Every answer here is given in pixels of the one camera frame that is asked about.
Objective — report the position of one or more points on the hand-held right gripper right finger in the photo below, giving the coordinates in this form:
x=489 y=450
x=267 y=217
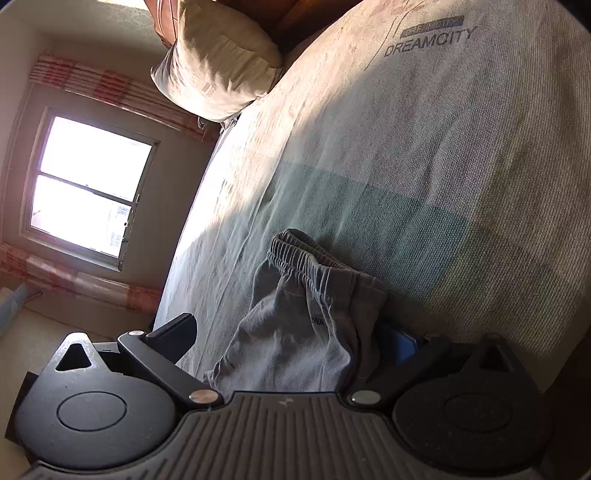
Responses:
x=401 y=346

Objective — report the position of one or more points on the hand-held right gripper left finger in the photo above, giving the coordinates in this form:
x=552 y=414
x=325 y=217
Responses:
x=173 y=337

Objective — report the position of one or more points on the grey pants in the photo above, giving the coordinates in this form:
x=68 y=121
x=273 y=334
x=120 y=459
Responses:
x=295 y=323

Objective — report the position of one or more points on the pink striped curtain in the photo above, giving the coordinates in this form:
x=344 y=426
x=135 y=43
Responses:
x=92 y=281
x=106 y=85

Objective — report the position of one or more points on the window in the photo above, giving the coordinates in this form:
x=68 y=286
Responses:
x=92 y=152

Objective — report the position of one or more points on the beige printed pillow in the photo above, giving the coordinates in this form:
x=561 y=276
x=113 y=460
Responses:
x=217 y=60

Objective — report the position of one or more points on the wooden headboard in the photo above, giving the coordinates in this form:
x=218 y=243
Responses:
x=295 y=14

